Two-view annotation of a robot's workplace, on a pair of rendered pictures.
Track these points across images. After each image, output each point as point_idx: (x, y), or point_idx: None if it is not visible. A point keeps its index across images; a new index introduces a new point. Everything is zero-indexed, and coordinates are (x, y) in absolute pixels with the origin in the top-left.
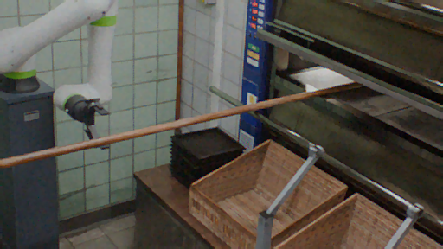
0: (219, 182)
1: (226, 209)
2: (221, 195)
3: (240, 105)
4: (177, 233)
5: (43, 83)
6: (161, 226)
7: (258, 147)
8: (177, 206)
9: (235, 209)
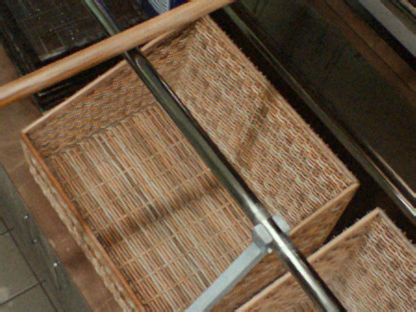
0: (87, 110)
1: (105, 162)
2: (96, 127)
3: (97, 19)
4: (15, 195)
5: None
6: None
7: (172, 31)
8: (7, 149)
9: (125, 162)
